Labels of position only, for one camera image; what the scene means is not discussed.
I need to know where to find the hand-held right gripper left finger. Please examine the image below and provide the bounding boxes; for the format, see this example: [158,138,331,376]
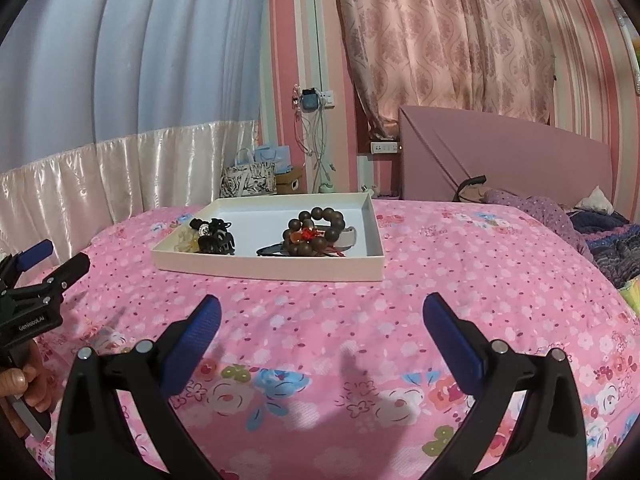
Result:
[54,294,223,480]

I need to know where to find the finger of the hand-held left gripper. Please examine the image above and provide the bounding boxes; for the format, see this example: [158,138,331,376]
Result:
[15,253,92,306]
[14,239,55,274]

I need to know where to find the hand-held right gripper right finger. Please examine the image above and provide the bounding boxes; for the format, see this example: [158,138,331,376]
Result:
[422,292,587,480]

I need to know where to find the black hair claw clip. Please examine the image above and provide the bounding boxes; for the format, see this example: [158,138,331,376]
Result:
[196,217,237,256]

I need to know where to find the cream flower hair accessory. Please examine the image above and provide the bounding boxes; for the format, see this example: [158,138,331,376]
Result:
[172,227,201,254]

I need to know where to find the white shallow box tray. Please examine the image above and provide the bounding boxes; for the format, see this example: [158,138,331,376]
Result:
[151,191,386,282]

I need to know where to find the red knot pendant charm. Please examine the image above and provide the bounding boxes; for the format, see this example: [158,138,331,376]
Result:
[325,226,359,260]

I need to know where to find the brown wooden bead bracelet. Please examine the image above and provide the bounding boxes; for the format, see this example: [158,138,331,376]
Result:
[282,206,347,260]

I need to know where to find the person's left hand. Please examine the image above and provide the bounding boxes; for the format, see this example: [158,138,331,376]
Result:
[0,342,54,442]

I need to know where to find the pink floral bedsheet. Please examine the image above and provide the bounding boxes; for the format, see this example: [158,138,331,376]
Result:
[22,195,640,480]

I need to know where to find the cream satin curtain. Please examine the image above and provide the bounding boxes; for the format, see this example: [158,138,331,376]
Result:
[0,120,262,263]

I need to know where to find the black white floral bag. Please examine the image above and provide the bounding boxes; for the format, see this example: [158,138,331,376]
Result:
[221,148,279,199]

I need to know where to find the pink headboard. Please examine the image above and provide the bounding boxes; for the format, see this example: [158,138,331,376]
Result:
[398,105,615,212]

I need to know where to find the cardboard box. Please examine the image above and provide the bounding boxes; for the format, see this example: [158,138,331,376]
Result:
[275,166,307,195]

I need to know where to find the dark striped knit blanket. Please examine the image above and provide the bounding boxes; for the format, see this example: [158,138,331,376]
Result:
[581,209,640,292]

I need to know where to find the white cloth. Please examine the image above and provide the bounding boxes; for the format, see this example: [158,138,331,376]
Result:
[573,185,615,214]

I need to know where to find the pale blue gift bag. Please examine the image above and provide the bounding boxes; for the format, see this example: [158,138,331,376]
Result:
[254,145,292,175]

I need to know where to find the white sheer curtain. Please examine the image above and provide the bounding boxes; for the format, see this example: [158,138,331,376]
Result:
[0,0,274,173]

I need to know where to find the pink patterned curtain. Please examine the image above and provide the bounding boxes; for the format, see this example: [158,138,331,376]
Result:
[331,0,559,142]

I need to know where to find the black strap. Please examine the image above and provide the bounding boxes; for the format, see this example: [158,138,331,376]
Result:
[452,175,488,202]

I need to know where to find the hanging white cables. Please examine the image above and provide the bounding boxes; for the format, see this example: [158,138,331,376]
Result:
[292,105,334,192]

